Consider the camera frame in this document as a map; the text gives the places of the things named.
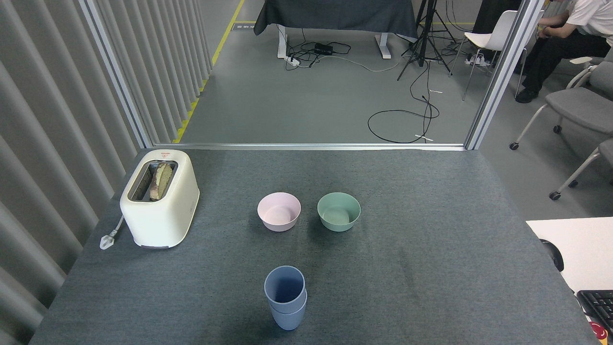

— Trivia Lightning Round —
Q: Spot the silver frame post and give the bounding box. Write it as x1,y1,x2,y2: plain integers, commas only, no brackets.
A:
78,0,155,149
464,0,546,150

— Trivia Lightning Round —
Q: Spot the silver frame rail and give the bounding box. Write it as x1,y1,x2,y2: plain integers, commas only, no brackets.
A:
153,143,466,152

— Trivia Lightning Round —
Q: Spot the black floor cable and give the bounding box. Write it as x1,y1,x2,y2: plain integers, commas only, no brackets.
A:
367,60,440,144

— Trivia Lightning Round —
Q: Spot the black tripod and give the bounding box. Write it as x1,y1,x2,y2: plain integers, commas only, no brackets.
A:
397,0,457,81

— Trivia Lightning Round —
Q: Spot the white toaster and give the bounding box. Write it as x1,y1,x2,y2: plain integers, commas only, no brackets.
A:
119,149,200,249

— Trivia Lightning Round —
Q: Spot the white toaster cable with plug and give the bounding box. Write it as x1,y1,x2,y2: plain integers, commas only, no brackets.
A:
99,216,125,251

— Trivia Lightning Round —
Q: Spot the blue cup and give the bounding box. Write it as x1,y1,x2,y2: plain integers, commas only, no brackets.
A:
270,290,308,331
264,265,307,315

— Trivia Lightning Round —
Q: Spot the toasted bread slice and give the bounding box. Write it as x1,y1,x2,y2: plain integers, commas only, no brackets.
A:
149,162,173,201

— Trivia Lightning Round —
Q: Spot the pink bowl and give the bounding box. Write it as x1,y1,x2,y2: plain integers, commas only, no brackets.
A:
257,192,302,232

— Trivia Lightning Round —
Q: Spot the table with dark cloth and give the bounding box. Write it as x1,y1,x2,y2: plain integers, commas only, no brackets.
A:
253,0,419,60

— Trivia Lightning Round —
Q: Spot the white chair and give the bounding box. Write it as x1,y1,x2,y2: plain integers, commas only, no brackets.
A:
449,10,528,101

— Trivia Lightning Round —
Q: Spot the green bowl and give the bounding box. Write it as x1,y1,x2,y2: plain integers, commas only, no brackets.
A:
317,192,361,232

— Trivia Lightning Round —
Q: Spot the black keyboard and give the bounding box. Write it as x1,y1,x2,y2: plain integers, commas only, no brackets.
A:
576,290,613,334

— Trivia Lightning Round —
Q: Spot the white desk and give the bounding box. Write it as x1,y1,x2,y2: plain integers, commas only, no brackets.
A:
526,217,613,294

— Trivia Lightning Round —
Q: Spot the black computer mouse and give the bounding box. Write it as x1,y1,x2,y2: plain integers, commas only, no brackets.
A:
540,239,565,273

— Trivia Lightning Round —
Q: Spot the person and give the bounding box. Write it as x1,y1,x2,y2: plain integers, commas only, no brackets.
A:
515,0,613,104

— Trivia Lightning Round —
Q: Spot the grey chair on wheels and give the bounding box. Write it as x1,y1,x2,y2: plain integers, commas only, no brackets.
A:
549,139,613,201
509,57,613,151

